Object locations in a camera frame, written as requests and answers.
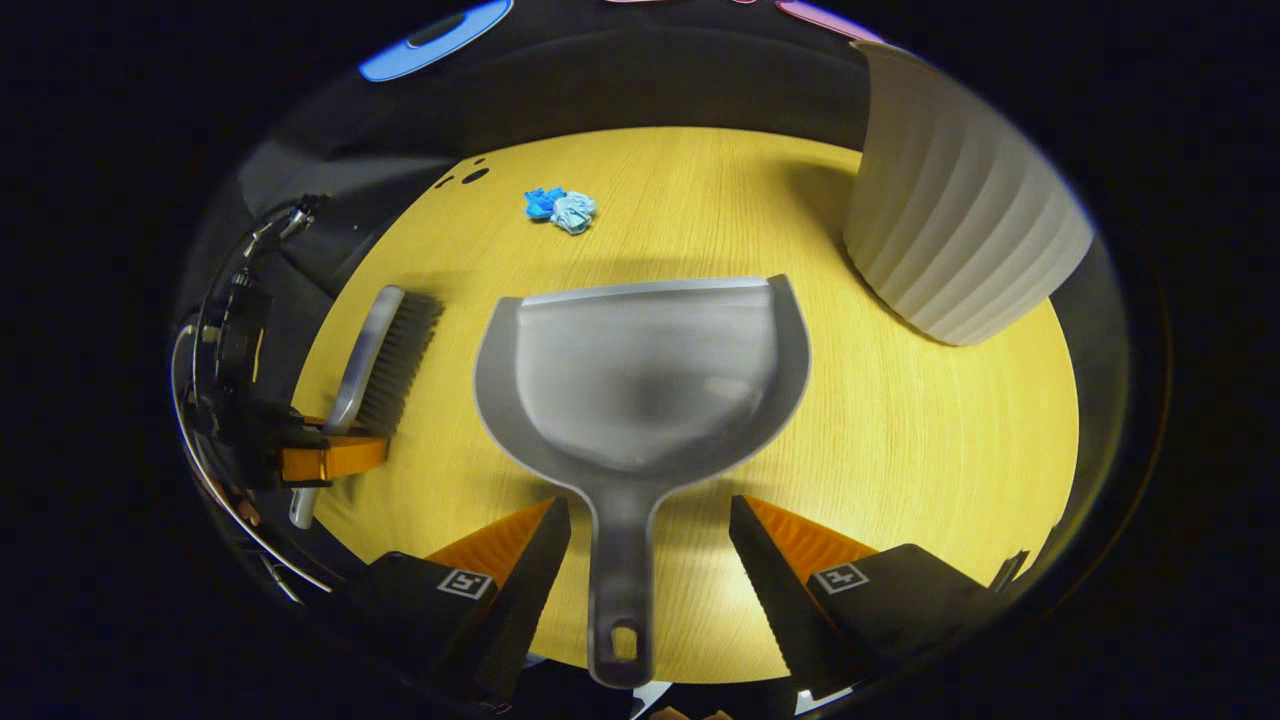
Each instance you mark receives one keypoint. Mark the wooden desktop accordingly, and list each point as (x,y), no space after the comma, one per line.
(900,430)

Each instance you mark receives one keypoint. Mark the black table clamp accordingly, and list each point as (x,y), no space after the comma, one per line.
(1010,570)

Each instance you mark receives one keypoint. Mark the light blue paper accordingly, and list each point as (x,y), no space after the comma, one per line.
(575,213)

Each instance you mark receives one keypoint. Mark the dark blue paper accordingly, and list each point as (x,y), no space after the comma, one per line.
(540,202)

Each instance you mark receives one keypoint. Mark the small gray broom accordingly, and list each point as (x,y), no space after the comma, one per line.
(375,340)

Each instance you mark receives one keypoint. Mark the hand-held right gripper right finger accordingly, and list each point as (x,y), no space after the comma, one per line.
(775,590)

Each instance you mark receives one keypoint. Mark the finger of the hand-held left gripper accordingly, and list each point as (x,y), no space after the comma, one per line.
(335,458)
(300,420)

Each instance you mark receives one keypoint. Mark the white ribbed garbage bin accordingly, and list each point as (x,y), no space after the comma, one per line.
(960,220)

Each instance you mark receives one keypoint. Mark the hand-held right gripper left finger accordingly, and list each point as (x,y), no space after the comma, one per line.
(505,610)

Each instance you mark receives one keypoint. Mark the gray plastic dustpan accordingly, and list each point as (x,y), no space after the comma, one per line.
(640,380)

